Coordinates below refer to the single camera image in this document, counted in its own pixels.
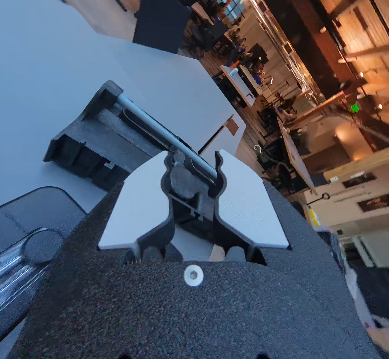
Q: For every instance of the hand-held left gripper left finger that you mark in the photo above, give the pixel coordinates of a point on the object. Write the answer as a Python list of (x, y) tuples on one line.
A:
[(133, 210)]

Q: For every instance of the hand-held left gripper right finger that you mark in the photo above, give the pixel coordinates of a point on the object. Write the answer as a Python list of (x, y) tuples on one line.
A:
[(249, 207)]

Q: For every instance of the black plastic part with rod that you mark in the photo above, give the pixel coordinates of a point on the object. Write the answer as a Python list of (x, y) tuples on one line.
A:
[(100, 140)]

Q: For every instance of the white desk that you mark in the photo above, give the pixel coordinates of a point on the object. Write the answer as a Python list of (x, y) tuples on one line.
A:
[(60, 60)]

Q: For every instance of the long wooden table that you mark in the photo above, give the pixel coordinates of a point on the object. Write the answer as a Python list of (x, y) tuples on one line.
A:
[(293, 152)]

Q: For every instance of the black metal tray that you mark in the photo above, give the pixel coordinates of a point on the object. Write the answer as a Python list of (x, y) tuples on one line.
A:
[(36, 207)]

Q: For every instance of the white counter with dark pictures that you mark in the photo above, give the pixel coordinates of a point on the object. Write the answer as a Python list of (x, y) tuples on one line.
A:
[(349, 200)]

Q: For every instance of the chrome cylinder with round cap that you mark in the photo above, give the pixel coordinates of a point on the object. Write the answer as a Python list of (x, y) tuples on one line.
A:
[(36, 248)]

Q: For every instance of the white-topped table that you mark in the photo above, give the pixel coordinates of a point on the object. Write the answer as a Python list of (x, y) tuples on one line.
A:
[(240, 86)]

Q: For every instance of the green exit sign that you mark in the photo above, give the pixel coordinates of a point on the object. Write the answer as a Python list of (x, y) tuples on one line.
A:
[(355, 108)]

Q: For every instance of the black chair back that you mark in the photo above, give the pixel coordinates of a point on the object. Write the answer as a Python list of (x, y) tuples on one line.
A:
[(161, 18)]

